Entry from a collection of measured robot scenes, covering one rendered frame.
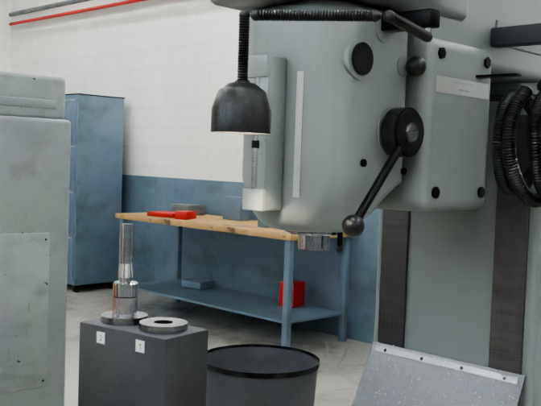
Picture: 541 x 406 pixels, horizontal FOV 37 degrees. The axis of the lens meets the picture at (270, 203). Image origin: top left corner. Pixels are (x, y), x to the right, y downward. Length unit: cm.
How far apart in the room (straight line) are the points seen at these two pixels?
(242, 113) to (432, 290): 70
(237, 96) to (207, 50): 695
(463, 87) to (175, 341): 66
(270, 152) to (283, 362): 244
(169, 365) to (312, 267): 541
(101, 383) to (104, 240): 704
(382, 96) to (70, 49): 880
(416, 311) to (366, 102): 55
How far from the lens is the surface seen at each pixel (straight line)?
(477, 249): 148
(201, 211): 751
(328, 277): 674
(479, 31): 136
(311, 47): 111
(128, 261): 157
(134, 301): 158
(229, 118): 95
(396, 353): 158
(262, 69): 111
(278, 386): 308
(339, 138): 110
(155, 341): 147
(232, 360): 348
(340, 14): 97
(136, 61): 878
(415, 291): 156
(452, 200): 127
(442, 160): 125
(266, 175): 110
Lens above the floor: 141
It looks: 3 degrees down
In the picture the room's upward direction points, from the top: 2 degrees clockwise
